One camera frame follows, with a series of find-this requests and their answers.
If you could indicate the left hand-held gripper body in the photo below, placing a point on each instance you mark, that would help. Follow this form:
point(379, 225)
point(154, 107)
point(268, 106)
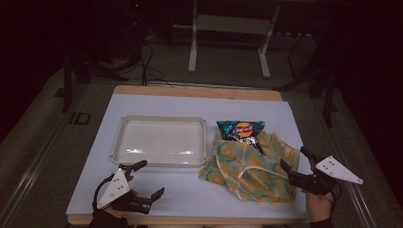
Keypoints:
point(115, 188)

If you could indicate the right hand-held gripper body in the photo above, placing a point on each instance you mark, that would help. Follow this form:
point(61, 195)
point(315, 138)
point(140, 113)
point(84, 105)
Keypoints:
point(337, 171)

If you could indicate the pineapple print cloth bag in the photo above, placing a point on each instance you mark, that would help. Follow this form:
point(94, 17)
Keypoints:
point(250, 171)

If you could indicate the teal potato chip bag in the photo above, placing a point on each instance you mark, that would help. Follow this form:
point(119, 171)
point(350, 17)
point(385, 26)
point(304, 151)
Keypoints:
point(242, 129)

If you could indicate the person's left hand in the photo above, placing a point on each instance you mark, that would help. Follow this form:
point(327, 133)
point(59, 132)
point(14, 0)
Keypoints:
point(118, 211)

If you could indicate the person's right hand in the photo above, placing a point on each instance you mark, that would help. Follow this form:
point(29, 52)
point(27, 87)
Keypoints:
point(320, 207)

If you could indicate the white table cover sheet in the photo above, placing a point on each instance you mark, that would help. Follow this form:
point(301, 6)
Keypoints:
point(177, 190)

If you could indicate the white plastic tray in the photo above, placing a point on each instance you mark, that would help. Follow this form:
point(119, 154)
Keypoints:
point(161, 142)

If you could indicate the black metal stand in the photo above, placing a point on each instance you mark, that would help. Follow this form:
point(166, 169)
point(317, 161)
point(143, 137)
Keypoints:
point(329, 95)
point(67, 85)

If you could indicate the white metal stand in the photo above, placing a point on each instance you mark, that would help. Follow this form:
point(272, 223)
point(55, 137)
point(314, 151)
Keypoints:
point(229, 25)

